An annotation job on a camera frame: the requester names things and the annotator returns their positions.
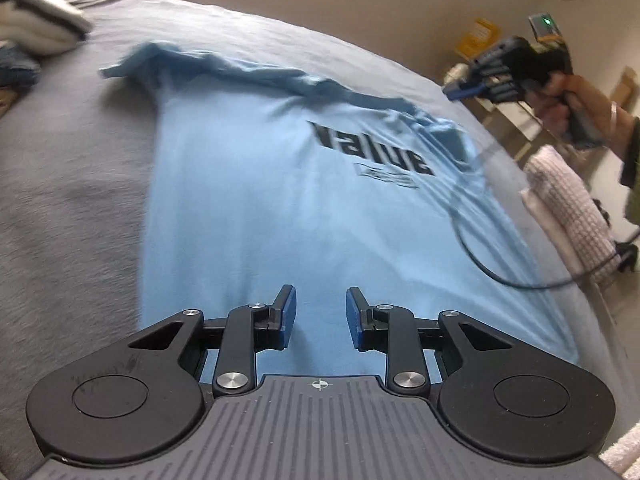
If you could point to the yellow box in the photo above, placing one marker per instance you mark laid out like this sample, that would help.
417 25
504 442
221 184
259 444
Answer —
477 37

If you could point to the grey bed blanket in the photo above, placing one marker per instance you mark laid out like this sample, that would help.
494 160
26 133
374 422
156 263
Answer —
75 185

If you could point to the gold bangle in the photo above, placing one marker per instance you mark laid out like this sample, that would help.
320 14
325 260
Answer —
617 117

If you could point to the cream desk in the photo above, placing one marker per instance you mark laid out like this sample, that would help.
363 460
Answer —
505 120

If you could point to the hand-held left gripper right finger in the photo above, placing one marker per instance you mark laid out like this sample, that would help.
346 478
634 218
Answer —
354 320

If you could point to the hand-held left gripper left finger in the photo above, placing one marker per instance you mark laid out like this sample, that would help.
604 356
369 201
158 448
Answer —
287 317

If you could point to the pink checked folded sweater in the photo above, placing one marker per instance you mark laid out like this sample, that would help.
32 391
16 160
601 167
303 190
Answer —
565 195

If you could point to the light blue t-shirt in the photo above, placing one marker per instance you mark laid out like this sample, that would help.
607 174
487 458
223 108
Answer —
300 210

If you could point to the cream folded cloth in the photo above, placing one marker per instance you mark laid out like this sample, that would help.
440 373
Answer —
542 220

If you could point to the folded blue jeans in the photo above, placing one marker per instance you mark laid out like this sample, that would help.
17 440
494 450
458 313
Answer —
17 67

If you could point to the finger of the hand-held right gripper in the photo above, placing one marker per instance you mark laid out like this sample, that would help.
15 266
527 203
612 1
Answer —
490 62
457 92

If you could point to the white fluffy towel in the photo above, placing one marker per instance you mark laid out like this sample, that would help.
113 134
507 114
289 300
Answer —
625 452

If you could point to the person's right hand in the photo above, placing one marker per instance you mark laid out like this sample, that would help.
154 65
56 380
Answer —
600 105

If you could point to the white folded garment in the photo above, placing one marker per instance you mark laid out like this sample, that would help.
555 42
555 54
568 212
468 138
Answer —
45 20

